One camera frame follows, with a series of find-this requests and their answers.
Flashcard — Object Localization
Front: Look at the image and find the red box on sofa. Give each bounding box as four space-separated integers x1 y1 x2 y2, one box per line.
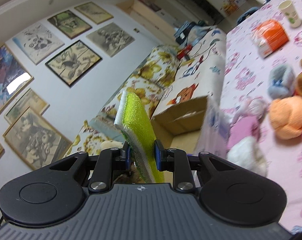
176 44 192 60

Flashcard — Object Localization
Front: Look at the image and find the orange plush toy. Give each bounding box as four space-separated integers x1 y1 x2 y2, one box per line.
268 95 302 140

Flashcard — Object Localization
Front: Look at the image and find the cardboard box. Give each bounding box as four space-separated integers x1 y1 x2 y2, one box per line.
151 96 230 159

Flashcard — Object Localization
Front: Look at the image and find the wood framed mickey picture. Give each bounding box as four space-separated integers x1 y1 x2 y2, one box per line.
3 107 72 170

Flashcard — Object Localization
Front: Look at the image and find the pink fluffy cloth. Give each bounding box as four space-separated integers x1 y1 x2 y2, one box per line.
227 116 260 150

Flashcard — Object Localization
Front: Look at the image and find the blue abstract framed painting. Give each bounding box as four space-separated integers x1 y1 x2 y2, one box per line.
0 44 34 114

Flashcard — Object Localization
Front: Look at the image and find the white fluffy ball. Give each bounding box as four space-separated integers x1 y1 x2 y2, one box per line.
227 136 268 177

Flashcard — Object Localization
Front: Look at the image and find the orange white tissue pack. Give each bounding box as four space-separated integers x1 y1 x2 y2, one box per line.
251 20 289 59

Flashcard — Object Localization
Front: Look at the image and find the floral cartoon sofa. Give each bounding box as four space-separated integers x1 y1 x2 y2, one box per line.
66 27 226 155

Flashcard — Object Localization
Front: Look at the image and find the black framed cartoon drawing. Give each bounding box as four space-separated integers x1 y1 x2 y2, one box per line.
45 40 102 87

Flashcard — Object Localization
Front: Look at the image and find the grey blue plush slipper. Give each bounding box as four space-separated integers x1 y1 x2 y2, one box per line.
267 64 296 100

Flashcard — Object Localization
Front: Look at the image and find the unframed soldier sketch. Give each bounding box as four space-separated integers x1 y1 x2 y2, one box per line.
86 22 135 57

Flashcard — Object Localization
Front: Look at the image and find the green white sponge cloth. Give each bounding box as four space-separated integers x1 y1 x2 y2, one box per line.
114 91 165 183

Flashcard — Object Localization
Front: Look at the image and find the white paper cup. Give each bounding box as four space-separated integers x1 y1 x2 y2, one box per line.
278 0 302 28

